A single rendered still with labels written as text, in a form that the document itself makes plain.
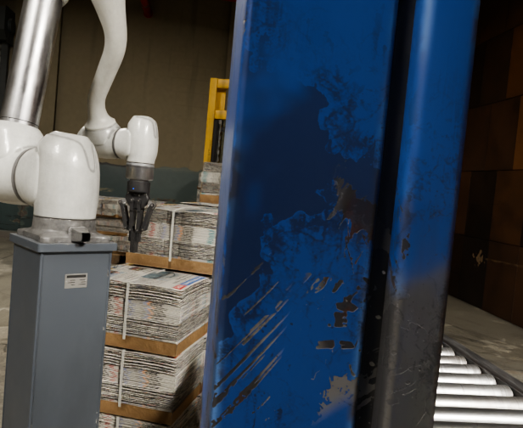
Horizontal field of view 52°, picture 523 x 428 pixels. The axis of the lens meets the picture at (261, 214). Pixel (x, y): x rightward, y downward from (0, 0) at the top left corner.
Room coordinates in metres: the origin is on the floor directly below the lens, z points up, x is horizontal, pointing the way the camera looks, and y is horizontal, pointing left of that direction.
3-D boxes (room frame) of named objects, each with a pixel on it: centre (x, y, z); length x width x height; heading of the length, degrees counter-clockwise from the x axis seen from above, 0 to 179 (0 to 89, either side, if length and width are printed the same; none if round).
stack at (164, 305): (2.30, 0.29, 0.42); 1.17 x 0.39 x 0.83; 167
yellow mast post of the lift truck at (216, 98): (3.50, 0.36, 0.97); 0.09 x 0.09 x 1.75; 77
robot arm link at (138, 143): (1.76, 0.42, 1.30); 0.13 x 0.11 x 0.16; 70
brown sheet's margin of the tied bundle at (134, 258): (2.17, 0.40, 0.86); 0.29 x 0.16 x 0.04; 165
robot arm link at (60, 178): (1.38, 0.52, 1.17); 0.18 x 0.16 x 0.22; 70
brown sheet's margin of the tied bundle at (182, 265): (2.11, 0.19, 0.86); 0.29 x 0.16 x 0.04; 165
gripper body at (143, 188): (1.75, 0.41, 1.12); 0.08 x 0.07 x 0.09; 77
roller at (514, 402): (1.04, -0.36, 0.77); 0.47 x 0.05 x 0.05; 97
